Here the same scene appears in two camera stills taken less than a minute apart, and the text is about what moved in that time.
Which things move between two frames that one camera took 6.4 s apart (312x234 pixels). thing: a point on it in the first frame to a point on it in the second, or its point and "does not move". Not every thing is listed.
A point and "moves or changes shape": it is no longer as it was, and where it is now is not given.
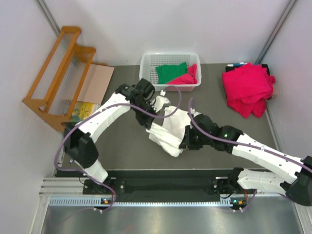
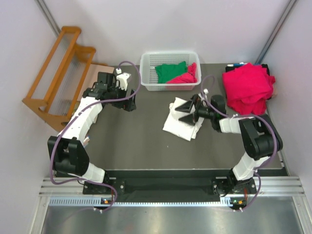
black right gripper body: x=196 y=141 to x=200 y=111
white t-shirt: x=167 y=136 moves or changes shape
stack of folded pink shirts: x=247 y=88 does not move
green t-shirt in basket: x=168 y=72 does not move
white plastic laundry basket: x=172 y=71 does not move
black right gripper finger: x=185 y=143 to x=186 y=107
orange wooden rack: x=55 y=92 does not move
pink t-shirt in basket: x=190 y=78 does not move
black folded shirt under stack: x=233 y=68 does not move
